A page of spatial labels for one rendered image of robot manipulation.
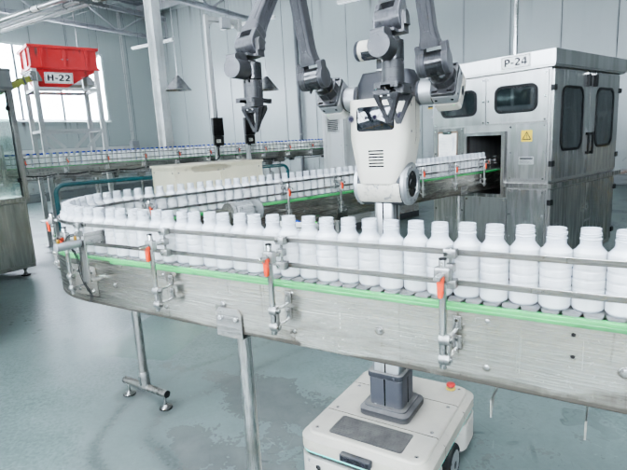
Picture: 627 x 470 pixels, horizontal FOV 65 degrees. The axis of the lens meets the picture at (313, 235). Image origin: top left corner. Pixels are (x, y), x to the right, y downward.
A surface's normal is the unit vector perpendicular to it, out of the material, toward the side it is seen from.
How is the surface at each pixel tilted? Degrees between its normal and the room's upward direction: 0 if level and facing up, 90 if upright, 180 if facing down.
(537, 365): 90
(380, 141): 90
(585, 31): 90
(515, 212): 90
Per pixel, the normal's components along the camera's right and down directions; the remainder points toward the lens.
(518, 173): -0.76, 0.16
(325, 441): -0.32, -0.74
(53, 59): 0.65, 0.11
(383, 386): -0.53, 0.19
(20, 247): 0.85, 0.05
